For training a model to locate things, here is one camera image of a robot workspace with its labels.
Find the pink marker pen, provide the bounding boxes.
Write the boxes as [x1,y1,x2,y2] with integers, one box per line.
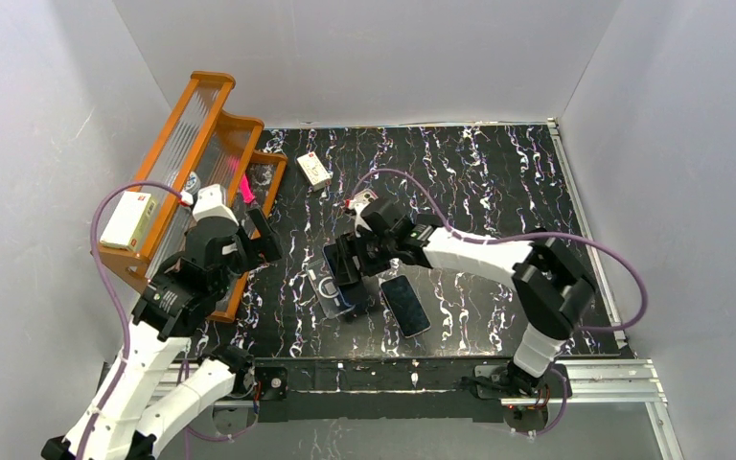
[239,175,256,204]

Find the orange wooden shelf rack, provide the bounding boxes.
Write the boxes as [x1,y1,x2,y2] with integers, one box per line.
[98,71,288,292]

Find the dark smartphone with light rim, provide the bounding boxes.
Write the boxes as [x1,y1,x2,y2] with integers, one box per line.
[379,275,431,338]

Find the clear phone case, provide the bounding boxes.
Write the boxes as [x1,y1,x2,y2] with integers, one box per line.
[306,259,357,319]

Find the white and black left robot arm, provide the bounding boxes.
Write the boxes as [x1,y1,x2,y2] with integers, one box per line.
[40,207,282,459]

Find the small white carton box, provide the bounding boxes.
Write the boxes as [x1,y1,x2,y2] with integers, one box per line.
[296,151,333,191]

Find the white and green box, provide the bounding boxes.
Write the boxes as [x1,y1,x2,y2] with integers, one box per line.
[99,191,156,252]

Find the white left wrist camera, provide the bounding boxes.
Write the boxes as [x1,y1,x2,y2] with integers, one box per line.
[192,184,237,222]

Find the white and blue tape roll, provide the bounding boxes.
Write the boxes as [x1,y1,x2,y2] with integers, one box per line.
[183,172,201,195]

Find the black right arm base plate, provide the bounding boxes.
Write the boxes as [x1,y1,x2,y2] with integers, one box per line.
[472,362,574,434]

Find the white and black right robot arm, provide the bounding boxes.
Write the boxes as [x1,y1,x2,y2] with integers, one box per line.
[327,192,597,395]

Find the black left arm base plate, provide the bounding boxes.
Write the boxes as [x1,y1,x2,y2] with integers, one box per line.
[212,366,288,438]

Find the blue smartphone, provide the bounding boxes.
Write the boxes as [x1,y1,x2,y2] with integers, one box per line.
[323,244,366,311]

